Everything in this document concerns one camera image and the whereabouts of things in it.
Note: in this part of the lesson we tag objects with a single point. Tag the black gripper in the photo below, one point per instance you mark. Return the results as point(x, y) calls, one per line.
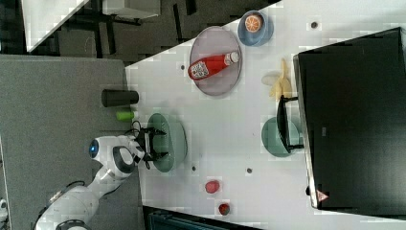
point(144, 139)

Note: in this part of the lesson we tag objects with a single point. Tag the green plastic strainer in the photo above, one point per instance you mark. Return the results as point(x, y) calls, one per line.
point(174, 142)

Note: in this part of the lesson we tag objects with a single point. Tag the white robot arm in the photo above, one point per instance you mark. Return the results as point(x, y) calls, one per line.
point(72, 209)

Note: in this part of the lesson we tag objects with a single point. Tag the green lime toy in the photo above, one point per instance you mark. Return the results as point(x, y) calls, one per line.
point(125, 116)

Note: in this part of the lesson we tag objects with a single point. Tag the black cup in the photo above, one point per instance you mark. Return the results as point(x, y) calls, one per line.
point(111, 97)

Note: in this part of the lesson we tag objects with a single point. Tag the red strawberry toy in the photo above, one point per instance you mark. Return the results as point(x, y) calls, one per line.
point(212, 187)

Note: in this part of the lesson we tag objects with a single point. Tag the red ketchup bottle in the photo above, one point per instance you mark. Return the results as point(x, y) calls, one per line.
point(208, 66)

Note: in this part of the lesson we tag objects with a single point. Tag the small red fruit toy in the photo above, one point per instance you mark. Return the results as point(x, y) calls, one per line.
point(224, 209)

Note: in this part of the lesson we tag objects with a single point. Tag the green round plate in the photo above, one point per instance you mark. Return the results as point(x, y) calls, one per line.
point(272, 141)

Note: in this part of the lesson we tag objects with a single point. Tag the grey round plate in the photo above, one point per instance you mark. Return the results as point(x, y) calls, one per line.
point(211, 42)

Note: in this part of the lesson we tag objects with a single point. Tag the peeled banana toy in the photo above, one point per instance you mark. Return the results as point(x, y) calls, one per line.
point(280, 85)

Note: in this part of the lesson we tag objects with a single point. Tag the blue bowl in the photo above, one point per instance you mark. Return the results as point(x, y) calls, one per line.
point(259, 38)

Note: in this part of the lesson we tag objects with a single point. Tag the orange slice toy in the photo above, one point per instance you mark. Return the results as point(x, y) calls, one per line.
point(253, 23)

